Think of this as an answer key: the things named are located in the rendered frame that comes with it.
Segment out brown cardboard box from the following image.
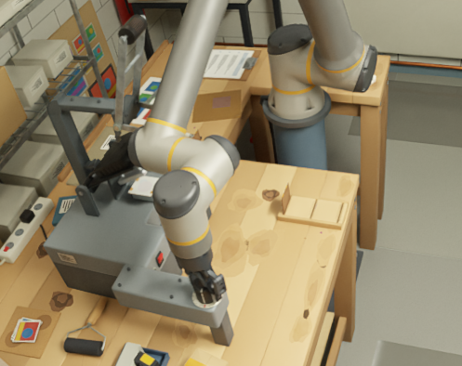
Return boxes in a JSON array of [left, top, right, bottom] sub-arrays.
[[0, 64, 28, 163]]

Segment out white square coaster blank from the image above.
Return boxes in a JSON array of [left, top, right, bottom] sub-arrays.
[[127, 176, 160, 200]]

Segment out brown clipboard with paper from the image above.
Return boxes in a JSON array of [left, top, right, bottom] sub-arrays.
[[201, 46, 263, 82]]

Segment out black brayer roller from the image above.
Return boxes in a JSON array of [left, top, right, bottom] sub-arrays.
[[63, 321, 108, 359]]

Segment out black metal frame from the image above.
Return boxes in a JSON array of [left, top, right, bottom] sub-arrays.
[[125, 0, 286, 59]]

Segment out blue booklet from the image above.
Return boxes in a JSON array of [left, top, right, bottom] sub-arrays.
[[51, 195, 79, 227]]

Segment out blue tray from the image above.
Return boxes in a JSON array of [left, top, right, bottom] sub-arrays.
[[132, 345, 171, 366]]

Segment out wooden side table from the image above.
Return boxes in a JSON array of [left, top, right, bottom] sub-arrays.
[[130, 39, 392, 252]]

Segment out white round pressure knob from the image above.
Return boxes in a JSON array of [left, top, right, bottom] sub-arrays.
[[191, 291, 225, 308]]

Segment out brown cardboard envelope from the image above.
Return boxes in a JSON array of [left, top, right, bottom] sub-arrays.
[[191, 88, 243, 124]]

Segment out grey metal shelf unit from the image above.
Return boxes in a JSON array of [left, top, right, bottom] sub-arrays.
[[0, 0, 115, 185]]

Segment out white paper sheet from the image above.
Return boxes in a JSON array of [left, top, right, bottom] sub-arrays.
[[114, 341, 144, 366]]

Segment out white power strip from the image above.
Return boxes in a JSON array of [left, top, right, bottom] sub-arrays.
[[0, 195, 56, 266]]

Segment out wooden cooling rack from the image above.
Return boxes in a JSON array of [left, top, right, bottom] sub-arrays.
[[276, 183, 350, 231]]

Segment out white cardboard box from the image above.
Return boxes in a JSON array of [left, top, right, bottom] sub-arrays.
[[4, 64, 50, 109], [10, 37, 74, 80]]

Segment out yellow black tape measure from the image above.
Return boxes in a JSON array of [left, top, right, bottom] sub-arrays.
[[134, 350, 157, 366]]

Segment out white label card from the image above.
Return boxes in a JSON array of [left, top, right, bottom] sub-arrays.
[[99, 133, 119, 151]]

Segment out brown cardboard mat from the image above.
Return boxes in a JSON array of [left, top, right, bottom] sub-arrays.
[[0, 305, 62, 360]]

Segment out blue green printed coaster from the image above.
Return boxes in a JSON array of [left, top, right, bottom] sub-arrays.
[[138, 75, 164, 105]]

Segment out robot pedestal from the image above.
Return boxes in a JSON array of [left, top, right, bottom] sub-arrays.
[[260, 91, 333, 171]]

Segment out red yellow blue coaster stack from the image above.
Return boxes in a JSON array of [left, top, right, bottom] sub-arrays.
[[10, 316, 44, 345]]

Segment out red blue printed coaster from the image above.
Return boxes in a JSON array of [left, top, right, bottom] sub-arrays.
[[130, 106, 153, 127]]

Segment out grey cardboard box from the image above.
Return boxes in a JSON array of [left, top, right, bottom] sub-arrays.
[[0, 182, 39, 243], [0, 139, 70, 199], [31, 110, 99, 145]]

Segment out grey heat press body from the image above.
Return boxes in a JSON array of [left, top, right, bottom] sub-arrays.
[[43, 91, 236, 347]]

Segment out press lever with dark grip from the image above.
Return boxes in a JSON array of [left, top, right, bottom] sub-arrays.
[[112, 14, 149, 143]]

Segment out cork board with colourful prints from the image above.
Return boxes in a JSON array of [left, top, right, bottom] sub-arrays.
[[47, 0, 120, 101]]

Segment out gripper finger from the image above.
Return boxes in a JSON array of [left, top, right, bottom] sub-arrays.
[[188, 271, 210, 304], [207, 272, 228, 304]]

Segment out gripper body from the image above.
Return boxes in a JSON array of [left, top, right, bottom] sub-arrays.
[[175, 251, 217, 277]]

